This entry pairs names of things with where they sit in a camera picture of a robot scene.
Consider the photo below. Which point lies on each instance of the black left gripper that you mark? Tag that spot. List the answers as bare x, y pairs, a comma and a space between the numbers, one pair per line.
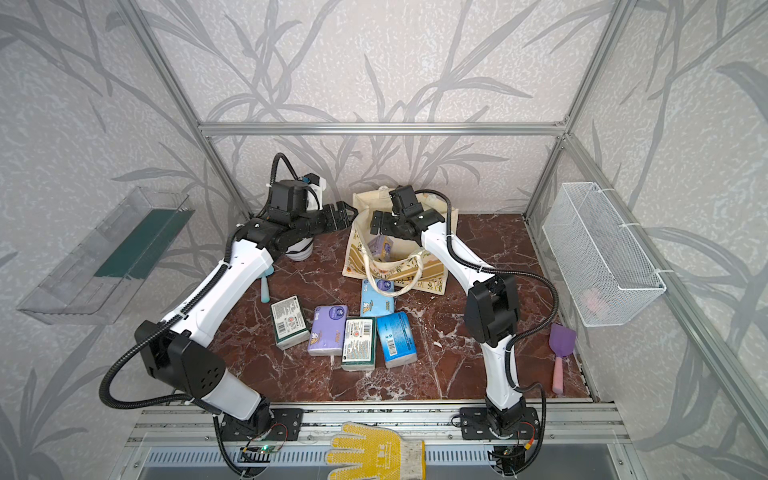
332, 218

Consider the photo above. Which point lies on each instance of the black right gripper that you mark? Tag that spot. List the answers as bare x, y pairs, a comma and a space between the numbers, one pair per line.
383, 224

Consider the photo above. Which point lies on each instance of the purple tissue pack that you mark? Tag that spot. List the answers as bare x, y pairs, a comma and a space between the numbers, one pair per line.
327, 332
381, 248

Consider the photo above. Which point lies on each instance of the cream floral canvas tote bag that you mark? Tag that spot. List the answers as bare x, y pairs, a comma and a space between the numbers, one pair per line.
407, 265

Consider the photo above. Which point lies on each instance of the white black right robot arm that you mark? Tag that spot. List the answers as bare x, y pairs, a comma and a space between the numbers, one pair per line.
492, 308

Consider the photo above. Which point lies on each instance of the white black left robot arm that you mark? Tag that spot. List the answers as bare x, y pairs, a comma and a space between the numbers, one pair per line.
175, 349

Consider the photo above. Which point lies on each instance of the potted plant white pot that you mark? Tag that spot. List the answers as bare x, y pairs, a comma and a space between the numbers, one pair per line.
301, 250

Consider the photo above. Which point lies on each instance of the light blue cartoon tissue pack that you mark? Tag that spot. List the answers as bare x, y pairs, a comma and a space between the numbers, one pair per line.
373, 303

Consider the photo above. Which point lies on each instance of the teal small shovel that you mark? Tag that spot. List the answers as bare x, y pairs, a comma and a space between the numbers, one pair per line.
265, 297

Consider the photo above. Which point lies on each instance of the green white tissue pack centre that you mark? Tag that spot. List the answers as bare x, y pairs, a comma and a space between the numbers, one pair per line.
359, 345

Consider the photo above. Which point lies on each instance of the purple pink small shovel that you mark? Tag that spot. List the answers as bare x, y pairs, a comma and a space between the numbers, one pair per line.
562, 342

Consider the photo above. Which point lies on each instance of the yellow knit work glove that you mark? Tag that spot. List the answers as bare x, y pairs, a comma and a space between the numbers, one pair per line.
360, 451

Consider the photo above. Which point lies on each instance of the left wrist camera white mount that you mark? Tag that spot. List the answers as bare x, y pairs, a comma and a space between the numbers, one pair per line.
316, 186

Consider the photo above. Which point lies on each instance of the white wire mesh basket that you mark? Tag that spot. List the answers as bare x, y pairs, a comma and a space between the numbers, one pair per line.
609, 276

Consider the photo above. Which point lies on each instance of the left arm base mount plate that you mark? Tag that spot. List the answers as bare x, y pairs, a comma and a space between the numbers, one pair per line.
281, 424

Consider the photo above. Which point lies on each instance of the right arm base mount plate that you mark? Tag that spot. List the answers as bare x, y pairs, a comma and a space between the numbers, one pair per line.
521, 422

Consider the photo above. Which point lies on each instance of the clear acrylic wall shelf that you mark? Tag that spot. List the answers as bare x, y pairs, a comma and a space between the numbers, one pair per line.
94, 283

